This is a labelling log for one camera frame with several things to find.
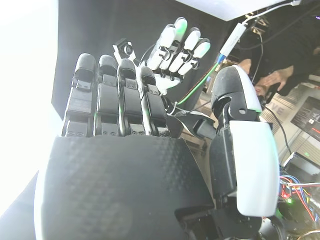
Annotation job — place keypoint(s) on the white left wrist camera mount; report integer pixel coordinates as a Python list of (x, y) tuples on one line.
[(125, 48)]

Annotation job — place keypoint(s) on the person in dark clothes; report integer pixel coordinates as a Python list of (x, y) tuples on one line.
[(277, 75)]

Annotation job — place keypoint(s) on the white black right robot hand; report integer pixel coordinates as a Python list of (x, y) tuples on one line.
[(120, 190)]

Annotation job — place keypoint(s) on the grey equipment case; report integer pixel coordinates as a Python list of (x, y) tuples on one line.
[(282, 105)]

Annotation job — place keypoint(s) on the grey adapter with blue plug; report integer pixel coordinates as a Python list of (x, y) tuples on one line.
[(232, 40)]

